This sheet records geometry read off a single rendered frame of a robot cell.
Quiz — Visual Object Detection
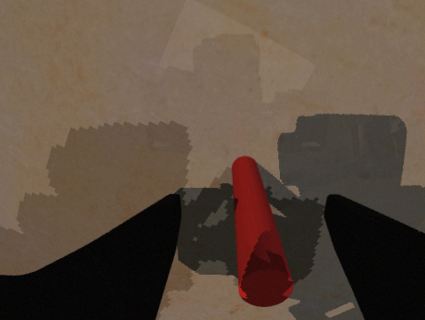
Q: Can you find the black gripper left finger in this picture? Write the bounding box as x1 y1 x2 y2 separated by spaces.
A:
0 193 182 320

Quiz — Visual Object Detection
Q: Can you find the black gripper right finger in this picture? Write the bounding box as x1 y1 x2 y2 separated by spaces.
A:
324 193 425 320

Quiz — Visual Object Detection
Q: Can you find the red peg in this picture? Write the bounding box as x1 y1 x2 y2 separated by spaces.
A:
231 156 294 308

